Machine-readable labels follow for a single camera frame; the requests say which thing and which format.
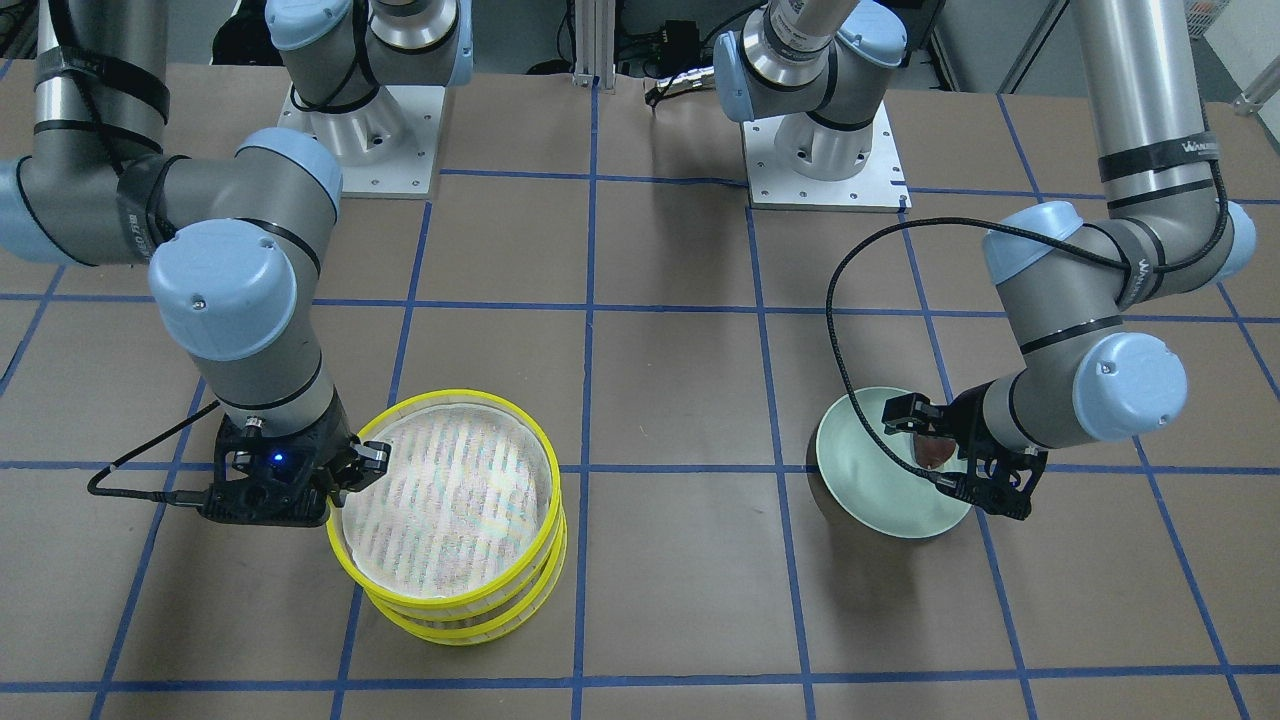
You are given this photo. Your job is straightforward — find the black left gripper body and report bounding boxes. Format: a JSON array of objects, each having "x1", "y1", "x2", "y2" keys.
[{"x1": 931, "y1": 386, "x2": 1048, "y2": 521}]

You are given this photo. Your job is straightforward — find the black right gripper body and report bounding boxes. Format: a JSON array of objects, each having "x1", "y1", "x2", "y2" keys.
[{"x1": 198, "y1": 396, "x2": 364, "y2": 527}]

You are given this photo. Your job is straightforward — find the brown steamed bun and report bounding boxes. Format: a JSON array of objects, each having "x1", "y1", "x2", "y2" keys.
[{"x1": 911, "y1": 433, "x2": 957, "y2": 471}]

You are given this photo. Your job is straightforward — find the yellow steamer basket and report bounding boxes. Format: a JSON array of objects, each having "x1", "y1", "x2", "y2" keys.
[
  {"x1": 371, "y1": 511, "x2": 567, "y2": 646},
  {"x1": 326, "y1": 389, "x2": 563, "y2": 610}
]

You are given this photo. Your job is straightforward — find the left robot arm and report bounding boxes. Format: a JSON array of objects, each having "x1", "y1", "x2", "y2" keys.
[{"x1": 713, "y1": 1, "x2": 1257, "y2": 520}]

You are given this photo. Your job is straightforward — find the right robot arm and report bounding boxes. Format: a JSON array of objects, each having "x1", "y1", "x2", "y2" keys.
[{"x1": 3, "y1": 1, "x2": 474, "y2": 528}]

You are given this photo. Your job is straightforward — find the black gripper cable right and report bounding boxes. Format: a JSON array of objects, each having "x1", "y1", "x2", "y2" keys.
[{"x1": 86, "y1": 400, "x2": 223, "y2": 505}]

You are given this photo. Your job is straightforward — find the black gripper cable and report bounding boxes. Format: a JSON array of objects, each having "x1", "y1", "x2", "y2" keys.
[
  {"x1": 86, "y1": 400, "x2": 223, "y2": 505},
  {"x1": 826, "y1": 217, "x2": 1231, "y2": 491}
]

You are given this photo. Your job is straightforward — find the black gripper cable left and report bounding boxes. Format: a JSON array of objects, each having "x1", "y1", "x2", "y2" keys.
[{"x1": 826, "y1": 217, "x2": 1231, "y2": 491}]

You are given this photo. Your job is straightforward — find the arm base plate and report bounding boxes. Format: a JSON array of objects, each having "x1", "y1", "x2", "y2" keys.
[
  {"x1": 278, "y1": 86, "x2": 448, "y2": 200},
  {"x1": 741, "y1": 104, "x2": 913, "y2": 213}
]

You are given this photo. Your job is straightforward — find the aluminium frame post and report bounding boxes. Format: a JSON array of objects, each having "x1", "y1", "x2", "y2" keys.
[{"x1": 571, "y1": 0, "x2": 618, "y2": 94}]

